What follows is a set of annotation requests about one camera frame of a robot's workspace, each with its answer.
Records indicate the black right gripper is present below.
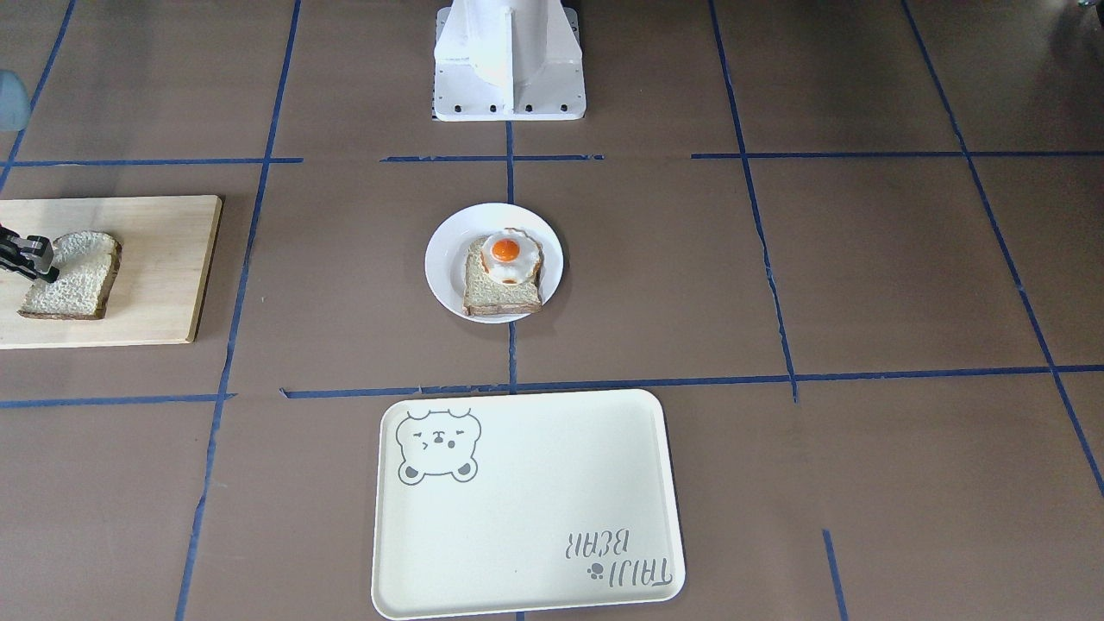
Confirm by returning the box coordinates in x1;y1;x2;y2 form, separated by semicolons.
1;227;60;283

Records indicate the bread slice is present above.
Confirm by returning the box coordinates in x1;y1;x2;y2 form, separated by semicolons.
461;235;543;317
17;229;123;322

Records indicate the white round plate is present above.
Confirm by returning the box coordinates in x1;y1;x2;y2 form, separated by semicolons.
424;202;567;323

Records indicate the bread slice on plate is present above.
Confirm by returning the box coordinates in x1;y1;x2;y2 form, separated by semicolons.
461;235;543;317

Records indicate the wooden cutting board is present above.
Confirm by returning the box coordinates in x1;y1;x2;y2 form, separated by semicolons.
1;194;223;349

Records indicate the fried egg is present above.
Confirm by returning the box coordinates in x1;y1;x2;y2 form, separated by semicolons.
480;228;542;285

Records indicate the cream bear tray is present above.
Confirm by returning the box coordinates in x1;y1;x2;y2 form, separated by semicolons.
371;389;686;620

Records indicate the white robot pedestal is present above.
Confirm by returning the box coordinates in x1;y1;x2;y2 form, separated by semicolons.
431;1;587;122

